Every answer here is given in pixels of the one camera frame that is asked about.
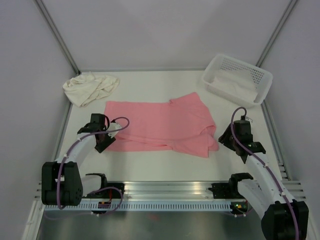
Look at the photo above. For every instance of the cream white t-shirt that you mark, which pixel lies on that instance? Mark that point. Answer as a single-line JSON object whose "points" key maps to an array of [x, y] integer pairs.
{"points": [[88, 87]]}

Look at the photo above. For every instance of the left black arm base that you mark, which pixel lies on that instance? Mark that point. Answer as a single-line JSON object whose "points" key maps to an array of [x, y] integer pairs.
{"points": [[112, 192]]}

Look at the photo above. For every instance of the white cloth in basket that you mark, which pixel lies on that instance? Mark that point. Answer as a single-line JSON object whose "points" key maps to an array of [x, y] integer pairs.
{"points": [[235, 86]]}

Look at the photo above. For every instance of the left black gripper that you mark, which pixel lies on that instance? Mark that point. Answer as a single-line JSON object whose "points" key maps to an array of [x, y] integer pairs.
{"points": [[100, 148]]}

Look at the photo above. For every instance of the right aluminium frame post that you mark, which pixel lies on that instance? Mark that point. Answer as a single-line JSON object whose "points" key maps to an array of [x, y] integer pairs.
{"points": [[276, 32]]}

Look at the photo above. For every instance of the pink t-shirt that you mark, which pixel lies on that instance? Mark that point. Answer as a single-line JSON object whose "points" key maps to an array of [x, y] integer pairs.
{"points": [[184, 125]]}

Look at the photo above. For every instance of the white slotted cable duct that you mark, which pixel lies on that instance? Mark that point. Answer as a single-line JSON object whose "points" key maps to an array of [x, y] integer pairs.
{"points": [[160, 206]]}

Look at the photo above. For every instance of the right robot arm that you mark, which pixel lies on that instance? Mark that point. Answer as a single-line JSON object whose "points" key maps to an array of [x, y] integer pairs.
{"points": [[282, 216]]}

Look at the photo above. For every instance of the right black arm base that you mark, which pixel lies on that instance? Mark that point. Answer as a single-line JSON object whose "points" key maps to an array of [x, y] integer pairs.
{"points": [[222, 190]]}

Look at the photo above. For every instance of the aluminium frame post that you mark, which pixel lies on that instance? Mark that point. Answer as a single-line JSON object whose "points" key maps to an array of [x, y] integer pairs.
{"points": [[57, 35], [276, 32]]}

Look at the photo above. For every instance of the aluminium mounting rail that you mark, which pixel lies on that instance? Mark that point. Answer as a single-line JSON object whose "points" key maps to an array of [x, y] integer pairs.
{"points": [[177, 190]]}

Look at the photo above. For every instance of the white plastic basket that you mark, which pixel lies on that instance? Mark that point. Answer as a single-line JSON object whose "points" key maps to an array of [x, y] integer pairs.
{"points": [[223, 63]]}

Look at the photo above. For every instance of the left aluminium frame post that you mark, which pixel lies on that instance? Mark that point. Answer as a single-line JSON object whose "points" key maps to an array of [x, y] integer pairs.
{"points": [[57, 35]]}

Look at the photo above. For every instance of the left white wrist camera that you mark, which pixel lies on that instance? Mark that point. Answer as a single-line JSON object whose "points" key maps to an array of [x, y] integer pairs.
{"points": [[113, 129]]}

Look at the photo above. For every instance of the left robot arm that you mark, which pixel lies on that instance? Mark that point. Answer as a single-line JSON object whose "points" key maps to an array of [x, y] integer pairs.
{"points": [[61, 182]]}

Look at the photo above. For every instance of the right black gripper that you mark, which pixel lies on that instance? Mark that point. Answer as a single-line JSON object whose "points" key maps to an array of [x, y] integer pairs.
{"points": [[224, 137]]}

